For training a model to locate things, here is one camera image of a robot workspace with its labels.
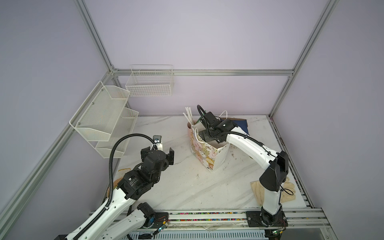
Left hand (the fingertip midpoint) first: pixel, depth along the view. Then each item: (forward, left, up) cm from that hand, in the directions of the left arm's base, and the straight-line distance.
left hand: (159, 149), depth 70 cm
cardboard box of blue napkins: (+38, -52, -22) cm, 68 cm away
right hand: (+14, -24, -6) cm, 29 cm away
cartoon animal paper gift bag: (+1, -26, -6) cm, 27 cm away
